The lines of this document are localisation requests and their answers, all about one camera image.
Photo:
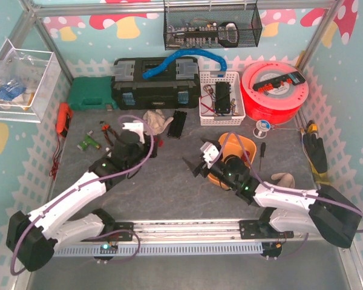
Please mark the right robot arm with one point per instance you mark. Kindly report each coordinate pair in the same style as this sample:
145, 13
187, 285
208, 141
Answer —
323, 211

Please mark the black plastic toolbox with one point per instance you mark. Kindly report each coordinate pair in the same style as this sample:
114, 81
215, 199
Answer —
178, 86

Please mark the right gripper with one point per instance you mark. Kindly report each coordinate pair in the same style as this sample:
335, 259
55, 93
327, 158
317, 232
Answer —
201, 168

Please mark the aluminium linear rail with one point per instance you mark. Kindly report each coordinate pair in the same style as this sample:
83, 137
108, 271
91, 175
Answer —
193, 230

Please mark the red filament spool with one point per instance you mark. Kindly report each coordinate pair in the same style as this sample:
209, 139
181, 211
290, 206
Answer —
277, 106

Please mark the black aluminium extrusion bar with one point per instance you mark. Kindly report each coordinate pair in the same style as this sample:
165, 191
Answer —
176, 127

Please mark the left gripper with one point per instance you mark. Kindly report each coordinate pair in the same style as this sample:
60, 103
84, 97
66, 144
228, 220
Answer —
151, 145

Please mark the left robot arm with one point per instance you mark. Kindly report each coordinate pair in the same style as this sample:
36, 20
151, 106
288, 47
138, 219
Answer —
34, 238

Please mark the orange handled pliers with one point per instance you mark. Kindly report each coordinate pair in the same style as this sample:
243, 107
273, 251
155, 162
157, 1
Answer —
108, 131

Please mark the black terminal strip orange levers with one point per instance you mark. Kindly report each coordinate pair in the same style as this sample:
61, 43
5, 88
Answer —
293, 78

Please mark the grey slotted cable duct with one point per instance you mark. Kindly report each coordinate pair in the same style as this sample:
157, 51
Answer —
183, 249

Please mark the green plastic tool case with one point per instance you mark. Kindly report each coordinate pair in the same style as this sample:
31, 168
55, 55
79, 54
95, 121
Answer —
87, 93

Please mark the black power module in basket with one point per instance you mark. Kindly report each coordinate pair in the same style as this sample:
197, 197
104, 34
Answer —
222, 98

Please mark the clear acrylic wall box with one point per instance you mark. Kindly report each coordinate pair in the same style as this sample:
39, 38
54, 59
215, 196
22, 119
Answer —
27, 80

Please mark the black wire mesh basket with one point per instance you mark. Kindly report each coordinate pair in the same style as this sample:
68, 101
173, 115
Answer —
211, 26

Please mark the white leather work glove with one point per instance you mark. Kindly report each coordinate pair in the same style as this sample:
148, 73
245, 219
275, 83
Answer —
156, 121

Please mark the blue white knit glove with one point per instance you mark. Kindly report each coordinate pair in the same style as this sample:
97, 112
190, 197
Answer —
12, 91

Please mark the orange plastic tray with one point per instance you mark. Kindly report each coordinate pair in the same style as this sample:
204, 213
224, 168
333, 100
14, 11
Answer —
232, 143

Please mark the black handled screwdriver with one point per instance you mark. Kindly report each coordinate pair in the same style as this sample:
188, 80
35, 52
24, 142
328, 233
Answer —
262, 153

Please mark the green circuit board part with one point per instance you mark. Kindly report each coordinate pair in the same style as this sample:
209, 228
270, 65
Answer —
88, 141

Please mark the white slotted plastic basket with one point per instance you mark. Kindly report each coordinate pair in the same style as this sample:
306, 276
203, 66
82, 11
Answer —
206, 106

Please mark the yellow handled screwdriver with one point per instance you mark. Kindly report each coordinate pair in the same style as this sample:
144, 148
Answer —
310, 128

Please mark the solder wire spool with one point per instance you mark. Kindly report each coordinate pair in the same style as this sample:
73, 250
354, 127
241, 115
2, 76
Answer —
261, 129

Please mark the orange multimeter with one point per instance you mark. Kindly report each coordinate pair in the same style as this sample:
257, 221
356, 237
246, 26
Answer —
64, 117

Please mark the beige cloth glove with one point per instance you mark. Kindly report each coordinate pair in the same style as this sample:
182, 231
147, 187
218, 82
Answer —
284, 179

